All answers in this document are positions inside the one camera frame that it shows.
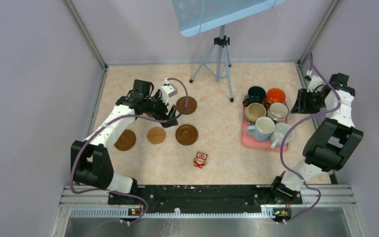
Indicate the dark brown wooden coaster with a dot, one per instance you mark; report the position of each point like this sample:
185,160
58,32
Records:
191,106

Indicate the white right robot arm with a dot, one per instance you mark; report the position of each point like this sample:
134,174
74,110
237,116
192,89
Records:
333,142

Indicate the beige mug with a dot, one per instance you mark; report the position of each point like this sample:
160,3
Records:
253,112

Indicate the dark brown coaster front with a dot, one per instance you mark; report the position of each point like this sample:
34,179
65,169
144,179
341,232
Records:
186,134

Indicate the cream white mug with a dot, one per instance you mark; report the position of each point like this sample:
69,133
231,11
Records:
278,112

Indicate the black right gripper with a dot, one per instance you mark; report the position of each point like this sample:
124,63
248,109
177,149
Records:
300,106

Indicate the red owl figure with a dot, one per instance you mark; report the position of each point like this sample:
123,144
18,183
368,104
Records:
200,159

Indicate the pink tray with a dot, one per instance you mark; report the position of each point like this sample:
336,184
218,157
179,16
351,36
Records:
248,141

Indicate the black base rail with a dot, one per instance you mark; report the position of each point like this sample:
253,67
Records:
206,199

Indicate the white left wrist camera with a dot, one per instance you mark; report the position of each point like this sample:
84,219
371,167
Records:
167,90

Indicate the dark green mug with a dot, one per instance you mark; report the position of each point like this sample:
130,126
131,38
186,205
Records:
256,94

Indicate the grey cable duct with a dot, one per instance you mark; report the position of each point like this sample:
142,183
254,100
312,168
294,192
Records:
125,213

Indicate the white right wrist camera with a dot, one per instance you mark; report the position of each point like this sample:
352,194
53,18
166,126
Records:
314,82

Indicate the light brown coaster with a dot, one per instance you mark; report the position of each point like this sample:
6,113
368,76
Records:
156,135

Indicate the blue dotted board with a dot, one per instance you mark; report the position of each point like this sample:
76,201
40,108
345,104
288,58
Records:
197,16

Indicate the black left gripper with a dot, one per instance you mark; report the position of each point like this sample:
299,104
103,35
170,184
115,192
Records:
162,114

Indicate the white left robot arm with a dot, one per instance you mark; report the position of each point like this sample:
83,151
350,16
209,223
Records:
90,159

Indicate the orange mug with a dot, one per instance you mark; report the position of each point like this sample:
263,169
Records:
274,95

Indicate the light blue mug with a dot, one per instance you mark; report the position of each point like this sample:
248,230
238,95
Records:
262,129

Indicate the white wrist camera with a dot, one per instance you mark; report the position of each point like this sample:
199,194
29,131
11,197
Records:
314,82
167,90

